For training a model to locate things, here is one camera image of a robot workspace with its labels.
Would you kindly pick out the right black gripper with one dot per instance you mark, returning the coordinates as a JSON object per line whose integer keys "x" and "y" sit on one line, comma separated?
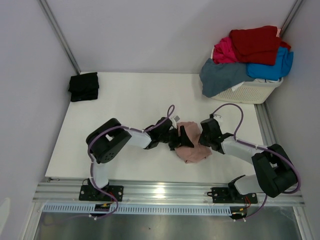
{"x": 201, "y": 140}

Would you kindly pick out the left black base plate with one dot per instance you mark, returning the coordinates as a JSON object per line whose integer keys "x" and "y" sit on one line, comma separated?
{"x": 90, "y": 194}

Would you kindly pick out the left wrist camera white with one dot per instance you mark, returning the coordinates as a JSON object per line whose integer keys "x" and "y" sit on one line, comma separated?
{"x": 175, "y": 119}

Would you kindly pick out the white laundry basket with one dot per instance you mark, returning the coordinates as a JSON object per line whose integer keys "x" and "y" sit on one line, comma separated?
{"x": 248, "y": 93}

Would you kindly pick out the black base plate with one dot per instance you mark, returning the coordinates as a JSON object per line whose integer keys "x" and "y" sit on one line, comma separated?
{"x": 90, "y": 194}
{"x": 224, "y": 195}

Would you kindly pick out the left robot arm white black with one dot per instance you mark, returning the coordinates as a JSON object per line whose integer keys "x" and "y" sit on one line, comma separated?
{"x": 104, "y": 143}

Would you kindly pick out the grey blue t shirt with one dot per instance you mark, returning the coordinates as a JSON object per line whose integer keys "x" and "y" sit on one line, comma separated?
{"x": 217, "y": 78}

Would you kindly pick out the white slotted cable duct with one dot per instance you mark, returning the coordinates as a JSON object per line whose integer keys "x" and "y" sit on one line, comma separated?
{"x": 140, "y": 209}

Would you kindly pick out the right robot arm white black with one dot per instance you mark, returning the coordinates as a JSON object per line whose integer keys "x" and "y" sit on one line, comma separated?
{"x": 273, "y": 171}

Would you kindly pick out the folded black t shirt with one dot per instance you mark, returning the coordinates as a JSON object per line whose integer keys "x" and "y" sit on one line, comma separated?
{"x": 84, "y": 87}

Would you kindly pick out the magenta t shirt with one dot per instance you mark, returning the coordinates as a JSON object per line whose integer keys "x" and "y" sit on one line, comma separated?
{"x": 223, "y": 52}

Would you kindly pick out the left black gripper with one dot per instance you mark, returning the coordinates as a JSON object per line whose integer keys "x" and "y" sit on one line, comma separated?
{"x": 183, "y": 139}

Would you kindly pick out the dark red t shirt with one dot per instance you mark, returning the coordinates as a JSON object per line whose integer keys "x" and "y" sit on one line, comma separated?
{"x": 257, "y": 45}

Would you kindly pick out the pink t shirt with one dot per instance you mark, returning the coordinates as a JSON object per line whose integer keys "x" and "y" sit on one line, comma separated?
{"x": 192, "y": 154}

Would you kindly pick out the white t shirt in basket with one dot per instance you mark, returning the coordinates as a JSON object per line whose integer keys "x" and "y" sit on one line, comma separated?
{"x": 268, "y": 81}

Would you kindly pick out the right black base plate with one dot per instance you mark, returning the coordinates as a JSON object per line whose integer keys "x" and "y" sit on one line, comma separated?
{"x": 224, "y": 195}

